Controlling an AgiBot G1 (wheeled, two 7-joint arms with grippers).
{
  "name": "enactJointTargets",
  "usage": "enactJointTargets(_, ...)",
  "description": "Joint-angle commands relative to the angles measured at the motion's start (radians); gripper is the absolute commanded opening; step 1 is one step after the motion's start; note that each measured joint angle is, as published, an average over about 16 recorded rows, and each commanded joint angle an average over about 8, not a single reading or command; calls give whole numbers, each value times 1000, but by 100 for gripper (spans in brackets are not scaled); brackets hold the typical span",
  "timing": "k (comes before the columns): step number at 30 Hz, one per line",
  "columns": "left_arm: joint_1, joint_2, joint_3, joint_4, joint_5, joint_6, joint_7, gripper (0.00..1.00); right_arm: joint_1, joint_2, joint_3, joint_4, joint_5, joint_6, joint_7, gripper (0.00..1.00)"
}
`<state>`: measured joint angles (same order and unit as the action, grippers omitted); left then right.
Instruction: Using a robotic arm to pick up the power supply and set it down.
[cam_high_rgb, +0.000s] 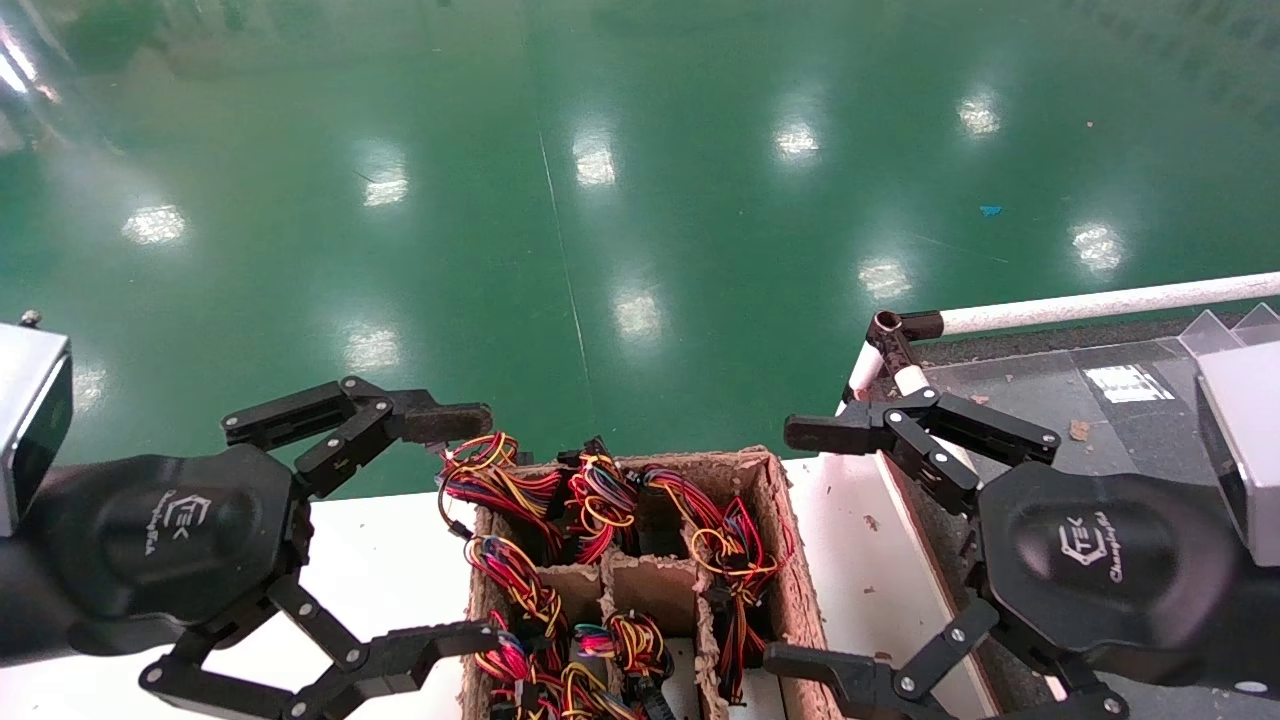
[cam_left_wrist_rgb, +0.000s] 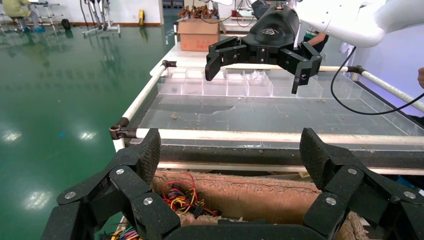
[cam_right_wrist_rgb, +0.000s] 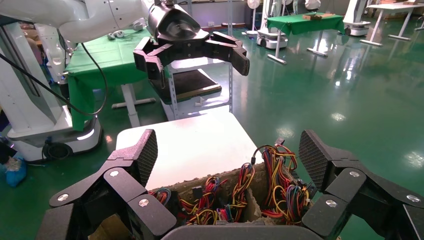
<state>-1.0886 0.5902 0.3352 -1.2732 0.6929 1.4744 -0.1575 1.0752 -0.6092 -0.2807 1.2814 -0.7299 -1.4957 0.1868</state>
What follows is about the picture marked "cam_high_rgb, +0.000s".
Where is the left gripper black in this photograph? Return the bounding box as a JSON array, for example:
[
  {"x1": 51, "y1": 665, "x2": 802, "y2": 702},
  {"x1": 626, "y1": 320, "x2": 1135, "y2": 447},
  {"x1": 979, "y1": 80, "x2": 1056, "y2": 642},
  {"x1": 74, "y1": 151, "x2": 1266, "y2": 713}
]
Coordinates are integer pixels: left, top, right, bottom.
[{"x1": 20, "y1": 376, "x2": 501, "y2": 720}]

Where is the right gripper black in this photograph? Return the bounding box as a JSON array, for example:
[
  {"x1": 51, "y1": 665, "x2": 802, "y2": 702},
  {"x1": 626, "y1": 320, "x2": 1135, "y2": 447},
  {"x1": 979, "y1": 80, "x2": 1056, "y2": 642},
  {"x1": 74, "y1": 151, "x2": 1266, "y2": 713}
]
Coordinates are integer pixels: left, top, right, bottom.
[{"x1": 764, "y1": 388, "x2": 1251, "y2": 720}]

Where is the black pipe connector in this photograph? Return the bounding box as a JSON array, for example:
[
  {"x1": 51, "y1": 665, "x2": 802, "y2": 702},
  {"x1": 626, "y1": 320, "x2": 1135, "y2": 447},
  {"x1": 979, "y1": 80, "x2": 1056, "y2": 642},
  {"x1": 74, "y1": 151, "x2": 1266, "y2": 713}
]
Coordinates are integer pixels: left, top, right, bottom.
[{"x1": 865, "y1": 310, "x2": 946, "y2": 376}]

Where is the brown cardboard divider box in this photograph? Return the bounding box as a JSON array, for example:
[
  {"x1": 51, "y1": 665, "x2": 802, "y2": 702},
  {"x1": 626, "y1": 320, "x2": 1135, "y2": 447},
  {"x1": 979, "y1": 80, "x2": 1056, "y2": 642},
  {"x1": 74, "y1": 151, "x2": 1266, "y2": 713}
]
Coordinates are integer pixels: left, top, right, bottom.
[{"x1": 460, "y1": 447, "x2": 843, "y2": 720}]

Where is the white printed label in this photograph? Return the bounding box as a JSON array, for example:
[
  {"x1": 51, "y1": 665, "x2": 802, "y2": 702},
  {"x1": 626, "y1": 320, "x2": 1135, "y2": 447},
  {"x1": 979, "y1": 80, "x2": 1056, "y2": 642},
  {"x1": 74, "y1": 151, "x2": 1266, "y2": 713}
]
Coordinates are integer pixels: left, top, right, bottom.
[{"x1": 1085, "y1": 365, "x2": 1176, "y2": 404}]

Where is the clear plastic divider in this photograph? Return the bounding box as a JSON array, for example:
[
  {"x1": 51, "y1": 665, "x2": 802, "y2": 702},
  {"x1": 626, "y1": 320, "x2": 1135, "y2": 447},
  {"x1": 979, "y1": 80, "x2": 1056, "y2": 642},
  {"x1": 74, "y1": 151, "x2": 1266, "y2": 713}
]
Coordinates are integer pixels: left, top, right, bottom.
[
  {"x1": 1232, "y1": 303, "x2": 1280, "y2": 344},
  {"x1": 1178, "y1": 310, "x2": 1246, "y2": 358}
]

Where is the power supply colourful wire harness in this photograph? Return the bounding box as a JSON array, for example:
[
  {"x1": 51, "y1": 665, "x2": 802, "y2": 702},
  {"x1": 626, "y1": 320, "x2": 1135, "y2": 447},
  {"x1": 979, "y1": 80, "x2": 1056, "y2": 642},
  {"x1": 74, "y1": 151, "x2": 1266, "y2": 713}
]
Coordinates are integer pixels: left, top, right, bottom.
[
  {"x1": 473, "y1": 610, "x2": 561, "y2": 720},
  {"x1": 558, "y1": 660, "x2": 646, "y2": 720},
  {"x1": 465, "y1": 535, "x2": 571, "y2": 651},
  {"x1": 640, "y1": 465, "x2": 751, "y2": 578},
  {"x1": 437, "y1": 432, "x2": 566, "y2": 561},
  {"x1": 573, "y1": 612, "x2": 676, "y2": 720},
  {"x1": 558, "y1": 437, "x2": 641, "y2": 566}
]

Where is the short white frame pipe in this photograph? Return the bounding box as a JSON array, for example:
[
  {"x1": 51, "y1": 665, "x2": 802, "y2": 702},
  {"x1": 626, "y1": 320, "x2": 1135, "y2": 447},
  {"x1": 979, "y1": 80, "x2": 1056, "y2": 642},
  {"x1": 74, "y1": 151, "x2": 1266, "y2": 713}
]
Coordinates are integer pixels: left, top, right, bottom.
[{"x1": 838, "y1": 343, "x2": 887, "y2": 413}]

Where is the white crosswise frame pipe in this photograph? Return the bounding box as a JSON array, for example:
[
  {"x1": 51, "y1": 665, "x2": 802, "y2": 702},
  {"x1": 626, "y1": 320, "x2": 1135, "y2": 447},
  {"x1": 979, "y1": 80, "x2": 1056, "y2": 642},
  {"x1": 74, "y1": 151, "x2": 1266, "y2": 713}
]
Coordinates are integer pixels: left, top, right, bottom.
[{"x1": 940, "y1": 272, "x2": 1280, "y2": 336}]

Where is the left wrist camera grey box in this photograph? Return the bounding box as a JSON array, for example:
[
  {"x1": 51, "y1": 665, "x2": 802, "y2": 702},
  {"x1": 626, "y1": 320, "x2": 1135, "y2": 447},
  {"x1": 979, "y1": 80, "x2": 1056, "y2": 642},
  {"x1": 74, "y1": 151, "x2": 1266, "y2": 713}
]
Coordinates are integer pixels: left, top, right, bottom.
[{"x1": 0, "y1": 310, "x2": 74, "y2": 538}]

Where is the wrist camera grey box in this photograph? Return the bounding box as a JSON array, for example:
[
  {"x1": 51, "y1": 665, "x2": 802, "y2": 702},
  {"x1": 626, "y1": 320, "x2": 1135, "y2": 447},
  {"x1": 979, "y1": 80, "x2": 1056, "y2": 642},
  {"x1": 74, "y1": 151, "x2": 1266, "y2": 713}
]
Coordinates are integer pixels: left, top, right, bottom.
[
  {"x1": 0, "y1": 310, "x2": 74, "y2": 538},
  {"x1": 1195, "y1": 340, "x2": 1280, "y2": 568}
]

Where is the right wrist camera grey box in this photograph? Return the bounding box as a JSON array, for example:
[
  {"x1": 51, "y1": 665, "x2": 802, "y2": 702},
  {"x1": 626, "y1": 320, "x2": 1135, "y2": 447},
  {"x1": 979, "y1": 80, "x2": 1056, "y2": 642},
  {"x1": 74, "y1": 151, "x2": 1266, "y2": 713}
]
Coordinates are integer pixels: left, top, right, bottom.
[{"x1": 1195, "y1": 340, "x2": 1280, "y2": 568}]

